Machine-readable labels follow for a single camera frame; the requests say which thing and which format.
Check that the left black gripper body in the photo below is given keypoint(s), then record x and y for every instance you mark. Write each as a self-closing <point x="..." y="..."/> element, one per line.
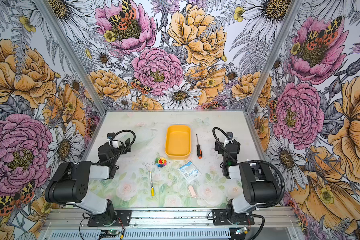
<point x="120" y="149"/>

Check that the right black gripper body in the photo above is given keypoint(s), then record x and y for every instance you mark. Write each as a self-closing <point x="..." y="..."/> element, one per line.
<point x="225" y="150"/>

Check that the orange black screwdriver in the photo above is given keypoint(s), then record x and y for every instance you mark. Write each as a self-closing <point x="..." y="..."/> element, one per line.
<point x="199" y="151"/>

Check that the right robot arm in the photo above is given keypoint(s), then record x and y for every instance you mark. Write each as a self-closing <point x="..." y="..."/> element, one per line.
<point x="263" y="184"/>

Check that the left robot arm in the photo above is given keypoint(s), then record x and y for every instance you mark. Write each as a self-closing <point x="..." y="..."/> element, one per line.
<point x="70" y="183"/>

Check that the yellow plastic bin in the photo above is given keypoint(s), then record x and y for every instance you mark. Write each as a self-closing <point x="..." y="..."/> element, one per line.
<point x="178" y="142"/>

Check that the clear plastic packet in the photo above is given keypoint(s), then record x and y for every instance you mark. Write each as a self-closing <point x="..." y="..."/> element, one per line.
<point x="189" y="171"/>

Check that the colourful flower toy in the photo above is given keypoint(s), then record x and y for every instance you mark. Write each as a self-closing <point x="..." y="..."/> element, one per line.
<point x="161" y="162"/>

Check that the yellow white marker pen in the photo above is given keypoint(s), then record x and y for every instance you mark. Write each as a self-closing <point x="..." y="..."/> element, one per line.
<point x="152" y="185"/>

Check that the pink eraser block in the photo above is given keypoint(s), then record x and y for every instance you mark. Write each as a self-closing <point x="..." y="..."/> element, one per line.
<point x="192" y="191"/>

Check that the left green circuit board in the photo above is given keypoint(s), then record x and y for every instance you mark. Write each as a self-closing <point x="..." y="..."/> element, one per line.
<point x="109" y="234"/>

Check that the green circuit board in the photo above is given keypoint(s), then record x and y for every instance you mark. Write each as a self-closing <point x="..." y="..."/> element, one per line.
<point x="243" y="230"/>
<point x="109" y="234"/>

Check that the right green circuit board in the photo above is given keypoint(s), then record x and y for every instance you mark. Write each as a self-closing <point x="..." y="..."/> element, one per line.
<point x="243" y="230"/>

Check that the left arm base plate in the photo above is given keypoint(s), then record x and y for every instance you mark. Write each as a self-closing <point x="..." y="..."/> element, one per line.
<point x="120" y="218"/>

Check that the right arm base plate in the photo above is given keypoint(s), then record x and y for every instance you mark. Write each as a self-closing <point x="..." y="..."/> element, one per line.
<point x="224" y="217"/>

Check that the aluminium front rail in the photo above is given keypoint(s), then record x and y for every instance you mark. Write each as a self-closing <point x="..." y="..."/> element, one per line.
<point x="165" y="218"/>

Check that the white slotted cable duct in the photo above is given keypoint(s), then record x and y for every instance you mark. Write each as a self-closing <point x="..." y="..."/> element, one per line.
<point x="145" y="234"/>

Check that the right corner aluminium post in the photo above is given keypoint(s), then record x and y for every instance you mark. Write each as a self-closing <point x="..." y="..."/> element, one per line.
<point x="279" y="40"/>

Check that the corner aluminium post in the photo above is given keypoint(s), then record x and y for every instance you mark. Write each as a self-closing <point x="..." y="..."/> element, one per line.
<point x="59" y="32"/>
<point x="279" y="40"/>

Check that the left corner aluminium post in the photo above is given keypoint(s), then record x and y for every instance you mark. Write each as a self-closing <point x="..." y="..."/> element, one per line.
<point x="59" y="32"/>

